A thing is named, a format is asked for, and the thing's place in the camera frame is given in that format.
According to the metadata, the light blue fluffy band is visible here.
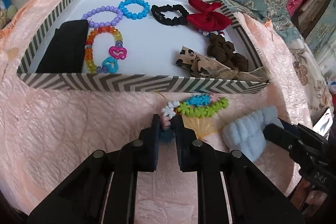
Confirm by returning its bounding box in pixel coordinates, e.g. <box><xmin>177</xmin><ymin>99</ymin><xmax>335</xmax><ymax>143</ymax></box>
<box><xmin>222</xmin><ymin>106</ymin><xmax>283</xmax><ymax>161</ymax></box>

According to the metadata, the green blue bead bracelet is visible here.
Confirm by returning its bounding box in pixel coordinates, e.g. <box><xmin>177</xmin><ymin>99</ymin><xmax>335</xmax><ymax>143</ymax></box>
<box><xmin>158</xmin><ymin>93</ymin><xmax>230</xmax><ymax>143</ymax></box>

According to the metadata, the rainbow heart bead bracelet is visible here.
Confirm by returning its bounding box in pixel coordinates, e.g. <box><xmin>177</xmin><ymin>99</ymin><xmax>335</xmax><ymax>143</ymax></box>
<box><xmin>84</xmin><ymin>25</ymin><xmax>128</xmax><ymax>75</ymax></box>

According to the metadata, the red velvet bow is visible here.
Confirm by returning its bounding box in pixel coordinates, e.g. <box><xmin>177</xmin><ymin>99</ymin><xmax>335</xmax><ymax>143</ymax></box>
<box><xmin>186</xmin><ymin>0</ymin><xmax>232</xmax><ymax>32</ymax></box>

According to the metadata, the black scrunchie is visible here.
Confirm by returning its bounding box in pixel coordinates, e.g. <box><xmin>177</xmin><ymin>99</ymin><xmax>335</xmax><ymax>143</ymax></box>
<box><xmin>151</xmin><ymin>4</ymin><xmax>189</xmax><ymax>26</ymax></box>

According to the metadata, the cream embroidered pillow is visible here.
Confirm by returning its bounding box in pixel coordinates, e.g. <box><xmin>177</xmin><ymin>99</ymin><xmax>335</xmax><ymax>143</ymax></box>
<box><xmin>287</xmin><ymin>38</ymin><xmax>334</xmax><ymax>123</ymax></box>

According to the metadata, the pink quilted bedspread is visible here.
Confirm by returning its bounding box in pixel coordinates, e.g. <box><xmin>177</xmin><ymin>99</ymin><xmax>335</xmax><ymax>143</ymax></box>
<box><xmin>1</xmin><ymin>0</ymin><xmax>313</xmax><ymax>223</ymax></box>

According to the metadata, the leopard print bow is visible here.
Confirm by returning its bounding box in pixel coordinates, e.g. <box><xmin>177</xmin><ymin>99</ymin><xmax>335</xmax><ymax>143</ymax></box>
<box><xmin>175</xmin><ymin>47</ymin><xmax>269</xmax><ymax>82</ymax></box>

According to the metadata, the black cloth item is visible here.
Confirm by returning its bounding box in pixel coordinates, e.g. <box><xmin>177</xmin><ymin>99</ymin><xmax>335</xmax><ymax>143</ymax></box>
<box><xmin>36</xmin><ymin>19</ymin><xmax>89</xmax><ymax>73</ymax></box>

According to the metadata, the striped black white box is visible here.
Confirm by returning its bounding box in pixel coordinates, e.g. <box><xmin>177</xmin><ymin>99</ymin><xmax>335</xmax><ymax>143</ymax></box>
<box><xmin>17</xmin><ymin>0</ymin><xmax>269</xmax><ymax>94</ymax></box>

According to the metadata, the green blue plush toy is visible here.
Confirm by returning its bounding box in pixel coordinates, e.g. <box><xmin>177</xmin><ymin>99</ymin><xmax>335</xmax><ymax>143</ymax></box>
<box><xmin>1</xmin><ymin>0</ymin><xmax>18</xmax><ymax>22</ymax></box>

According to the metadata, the multicolour bead bracelet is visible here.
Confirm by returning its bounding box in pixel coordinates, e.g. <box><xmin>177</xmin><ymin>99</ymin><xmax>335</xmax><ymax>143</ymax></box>
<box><xmin>198</xmin><ymin>28</ymin><xmax>227</xmax><ymax>38</ymax></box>

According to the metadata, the purple bead bracelet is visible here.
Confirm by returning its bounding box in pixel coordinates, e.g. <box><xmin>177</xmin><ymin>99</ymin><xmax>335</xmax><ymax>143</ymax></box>
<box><xmin>81</xmin><ymin>4</ymin><xmax>124</xmax><ymax>30</ymax></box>

